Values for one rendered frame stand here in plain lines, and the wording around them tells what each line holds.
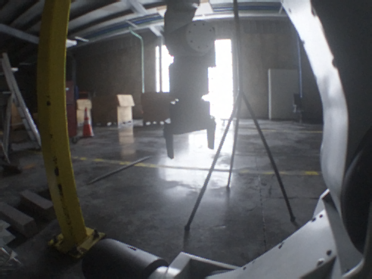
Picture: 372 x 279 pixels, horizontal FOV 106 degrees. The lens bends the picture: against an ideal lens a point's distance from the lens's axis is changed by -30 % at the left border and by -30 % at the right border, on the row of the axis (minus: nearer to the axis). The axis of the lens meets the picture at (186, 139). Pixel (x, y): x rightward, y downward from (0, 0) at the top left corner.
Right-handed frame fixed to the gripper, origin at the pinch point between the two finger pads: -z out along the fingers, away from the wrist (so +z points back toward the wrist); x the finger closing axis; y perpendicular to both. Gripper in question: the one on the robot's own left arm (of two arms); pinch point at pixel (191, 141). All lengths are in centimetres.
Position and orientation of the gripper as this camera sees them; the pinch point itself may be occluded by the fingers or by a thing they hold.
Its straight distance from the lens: 47.5
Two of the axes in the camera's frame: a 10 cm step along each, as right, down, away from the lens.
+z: -0.4, -9.4, -3.3
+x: 9.0, -1.8, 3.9
